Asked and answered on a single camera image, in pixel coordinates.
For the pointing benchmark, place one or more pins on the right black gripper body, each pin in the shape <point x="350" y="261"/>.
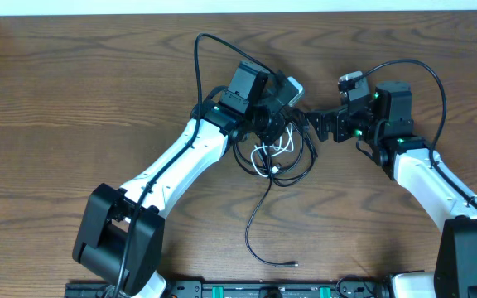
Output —
<point x="362" y="122"/>

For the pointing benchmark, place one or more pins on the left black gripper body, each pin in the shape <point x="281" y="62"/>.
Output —
<point x="263" y="120"/>

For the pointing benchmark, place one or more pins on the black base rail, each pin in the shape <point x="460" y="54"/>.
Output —
<point x="349" y="286"/>

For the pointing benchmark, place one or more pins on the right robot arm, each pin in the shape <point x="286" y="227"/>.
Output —
<point x="383" y="120"/>

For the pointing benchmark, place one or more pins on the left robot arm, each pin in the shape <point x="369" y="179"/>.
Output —
<point x="121" y="234"/>

